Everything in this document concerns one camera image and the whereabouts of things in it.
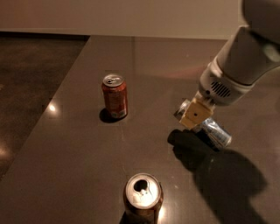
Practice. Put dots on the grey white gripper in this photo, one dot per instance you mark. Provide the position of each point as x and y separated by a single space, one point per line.
219 86

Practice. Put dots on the silver blue redbull can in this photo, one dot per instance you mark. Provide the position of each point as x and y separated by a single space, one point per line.
213 133

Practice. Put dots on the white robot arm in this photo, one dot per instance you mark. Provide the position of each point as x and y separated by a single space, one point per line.
241 62

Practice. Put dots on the red upright soda can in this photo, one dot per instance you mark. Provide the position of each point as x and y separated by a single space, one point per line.
114 90

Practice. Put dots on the opened brown soda can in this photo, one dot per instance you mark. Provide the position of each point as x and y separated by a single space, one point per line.
143 198

